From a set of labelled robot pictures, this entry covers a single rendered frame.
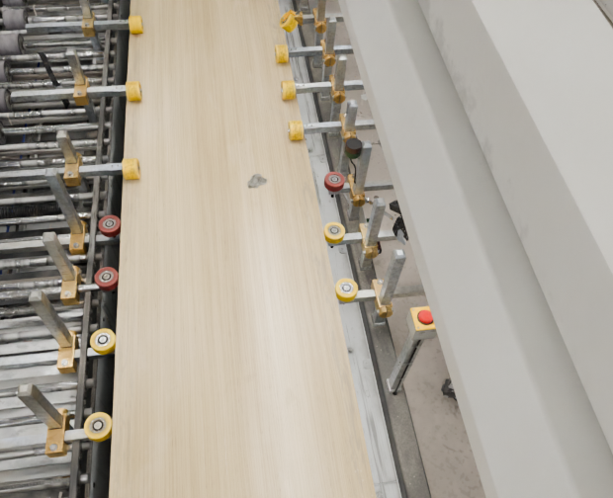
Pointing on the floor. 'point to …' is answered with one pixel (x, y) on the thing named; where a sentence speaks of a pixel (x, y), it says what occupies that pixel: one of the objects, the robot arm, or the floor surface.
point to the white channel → (563, 175)
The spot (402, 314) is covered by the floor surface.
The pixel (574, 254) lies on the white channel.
